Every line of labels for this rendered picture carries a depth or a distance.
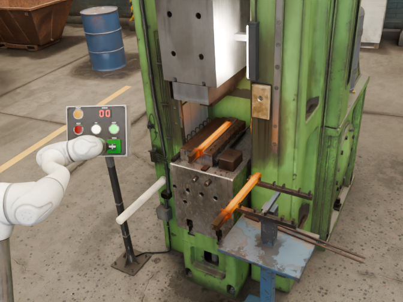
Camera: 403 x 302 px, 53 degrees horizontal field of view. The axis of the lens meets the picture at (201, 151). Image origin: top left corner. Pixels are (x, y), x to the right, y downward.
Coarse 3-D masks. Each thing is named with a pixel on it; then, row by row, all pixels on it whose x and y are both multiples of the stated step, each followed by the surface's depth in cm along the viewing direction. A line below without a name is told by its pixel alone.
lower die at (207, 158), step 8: (216, 120) 243; (224, 120) 240; (240, 120) 238; (208, 128) 234; (216, 128) 232; (232, 128) 230; (240, 128) 233; (200, 136) 227; (208, 136) 224; (232, 136) 225; (184, 144) 220; (192, 144) 217; (200, 144) 215; (184, 152) 216; (208, 152) 209; (216, 152) 211; (200, 160) 212; (208, 160) 210
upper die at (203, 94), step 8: (240, 72) 217; (176, 80) 197; (232, 80) 210; (176, 88) 197; (184, 88) 195; (192, 88) 192; (200, 88) 190; (208, 88) 188; (216, 88) 196; (224, 88) 204; (176, 96) 200; (184, 96) 197; (192, 96) 195; (200, 96) 192; (208, 96) 190; (216, 96) 198; (208, 104) 192
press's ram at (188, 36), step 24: (168, 0) 176; (192, 0) 170; (216, 0) 168; (240, 0) 188; (168, 24) 182; (192, 24) 176; (216, 24) 173; (240, 24) 193; (168, 48) 188; (192, 48) 182; (216, 48) 177; (240, 48) 199; (168, 72) 195; (192, 72) 188; (216, 72) 182
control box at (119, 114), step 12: (72, 108) 220; (84, 108) 219; (96, 108) 219; (108, 108) 218; (120, 108) 217; (72, 120) 220; (84, 120) 219; (96, 120) 219; (108, 120) 218; (120, 120) 217; (72, 132) 220; (84, 132) 219; (108, 132) 218; (120, 132) 217; (96, 156) 219
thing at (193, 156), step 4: (224, 124) 232; (228, 124) 232; (220, 128) 227; (224, 128) 228; (216, 132) 223; (220, 132) 225; (212, 136) 220; (216, 136) 221; (208, 140) 216; (212, 140) 218; (204, 144) 213; (208, 144) 215; (196, 148) 209; (200, 148) 210; (204, 148) 212; (192, 152) 205; (196, 152) 205; (200, 152) 207; (188, 156) 202; (192, 156) 203; (196, 156) 207; (188, 160) 203; (192, 160) 204
